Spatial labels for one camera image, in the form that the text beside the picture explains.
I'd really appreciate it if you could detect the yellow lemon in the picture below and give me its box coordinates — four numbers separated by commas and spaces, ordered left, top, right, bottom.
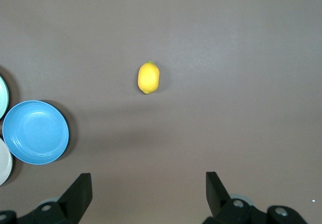
137, 60, 160, 95

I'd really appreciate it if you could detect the brown table cover mat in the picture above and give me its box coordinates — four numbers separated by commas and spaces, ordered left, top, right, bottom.
0, 0, 322, 224

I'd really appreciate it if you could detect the blue plate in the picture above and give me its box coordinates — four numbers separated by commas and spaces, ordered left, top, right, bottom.
2, 100, 70, 165

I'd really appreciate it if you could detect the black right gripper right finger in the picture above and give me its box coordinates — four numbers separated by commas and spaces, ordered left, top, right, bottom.
202, 171, 309, 224

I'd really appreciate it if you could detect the light green plate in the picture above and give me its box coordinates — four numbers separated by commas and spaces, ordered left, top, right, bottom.
0, 74, 10, 120

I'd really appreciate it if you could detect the beige pink plate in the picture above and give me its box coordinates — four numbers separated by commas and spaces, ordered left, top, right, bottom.
0, 137, 14, 186

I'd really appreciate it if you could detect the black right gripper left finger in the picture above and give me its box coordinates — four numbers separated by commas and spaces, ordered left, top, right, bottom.
0, 173, 93, 224

